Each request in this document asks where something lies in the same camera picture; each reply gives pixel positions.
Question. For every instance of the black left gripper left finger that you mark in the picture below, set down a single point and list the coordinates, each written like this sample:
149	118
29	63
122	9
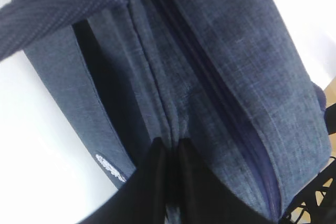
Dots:
142	199

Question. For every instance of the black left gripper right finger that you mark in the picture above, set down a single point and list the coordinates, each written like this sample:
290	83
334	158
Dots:
204	199

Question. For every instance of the dark navy lunch bag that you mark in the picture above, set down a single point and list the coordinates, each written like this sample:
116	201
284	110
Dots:
223	73

